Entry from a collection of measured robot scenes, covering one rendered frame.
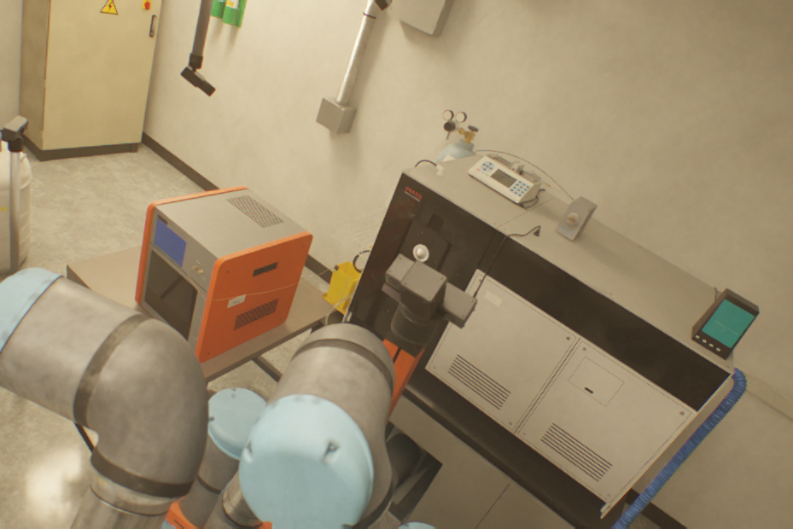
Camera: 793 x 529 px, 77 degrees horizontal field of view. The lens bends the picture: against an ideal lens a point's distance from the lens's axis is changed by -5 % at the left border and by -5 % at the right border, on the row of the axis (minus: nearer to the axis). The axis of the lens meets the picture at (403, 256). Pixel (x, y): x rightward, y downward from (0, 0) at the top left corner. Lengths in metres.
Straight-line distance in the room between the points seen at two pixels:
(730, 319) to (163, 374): 1.51
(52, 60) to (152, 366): 3.80
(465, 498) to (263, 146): 2.74
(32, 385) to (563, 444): 1.65
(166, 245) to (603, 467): 1.60
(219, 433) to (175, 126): 3.93
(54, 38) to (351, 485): 3.93
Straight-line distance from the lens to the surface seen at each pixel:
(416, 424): 2.06
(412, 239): 1.86
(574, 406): 1.84
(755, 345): 2.91
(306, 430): 0.45
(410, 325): 0.68
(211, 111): 4.29
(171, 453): 0.52
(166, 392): 0.51
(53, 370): 0.53
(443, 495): 2.19
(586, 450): 1.91
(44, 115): 4.35
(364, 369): 0.51
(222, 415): 0.90
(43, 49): 4.23
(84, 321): 0.54
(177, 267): 1.79
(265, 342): 2.00
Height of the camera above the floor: 2.03
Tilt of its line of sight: 27 degrees down
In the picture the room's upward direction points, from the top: 23 degrees clockwise
